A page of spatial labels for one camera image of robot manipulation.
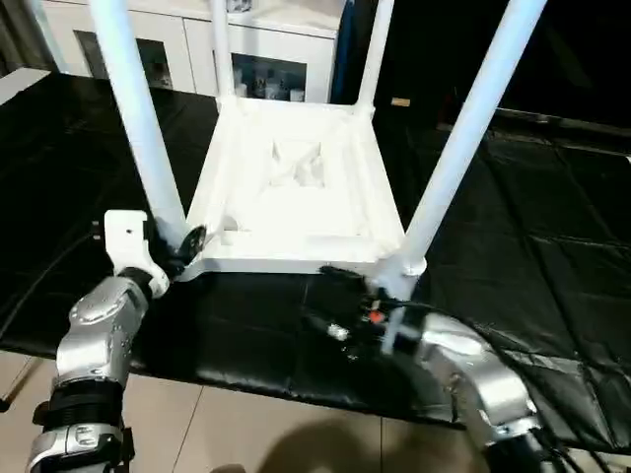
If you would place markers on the white plastic table top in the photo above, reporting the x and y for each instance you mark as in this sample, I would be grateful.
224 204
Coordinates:
296 168

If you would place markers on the white plastic table leg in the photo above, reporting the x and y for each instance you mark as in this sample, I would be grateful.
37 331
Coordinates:
375 54
222 49
138 118
468 128

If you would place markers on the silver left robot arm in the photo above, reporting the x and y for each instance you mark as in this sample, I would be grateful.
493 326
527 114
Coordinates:
94 345

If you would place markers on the small brown label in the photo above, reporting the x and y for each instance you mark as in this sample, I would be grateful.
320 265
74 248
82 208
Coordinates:
400 101

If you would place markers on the black mat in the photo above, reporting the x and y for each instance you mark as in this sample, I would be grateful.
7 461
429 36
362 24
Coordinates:
552 246

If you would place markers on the white glass-door cabinet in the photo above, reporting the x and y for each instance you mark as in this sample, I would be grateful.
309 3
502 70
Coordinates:
266 49

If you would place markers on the grey object on cabinet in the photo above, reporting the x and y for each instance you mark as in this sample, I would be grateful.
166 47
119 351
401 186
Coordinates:
240 4

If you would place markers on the black cabinet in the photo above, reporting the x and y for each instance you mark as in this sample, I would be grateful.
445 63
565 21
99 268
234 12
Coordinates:
434 49

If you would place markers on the black flat monitor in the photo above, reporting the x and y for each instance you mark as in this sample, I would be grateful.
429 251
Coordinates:
562 118

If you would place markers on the grey curtain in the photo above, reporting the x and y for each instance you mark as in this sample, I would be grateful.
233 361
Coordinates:
15 34

